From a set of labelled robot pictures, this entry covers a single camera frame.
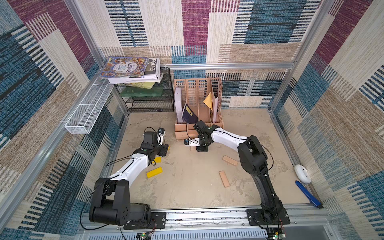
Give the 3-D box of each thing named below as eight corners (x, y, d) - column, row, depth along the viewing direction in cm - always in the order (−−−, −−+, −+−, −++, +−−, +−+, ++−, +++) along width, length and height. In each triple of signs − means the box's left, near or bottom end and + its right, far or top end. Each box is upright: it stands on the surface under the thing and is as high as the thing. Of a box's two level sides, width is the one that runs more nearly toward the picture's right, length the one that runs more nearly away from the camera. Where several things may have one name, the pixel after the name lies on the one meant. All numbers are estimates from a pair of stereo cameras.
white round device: (300, 183, 85) (302, 182, 83) (292, 166, 91) (295, 164, 89) (310, 183, 85) (313, 182, 83) (302, 166, 91) (304, 164, 89)
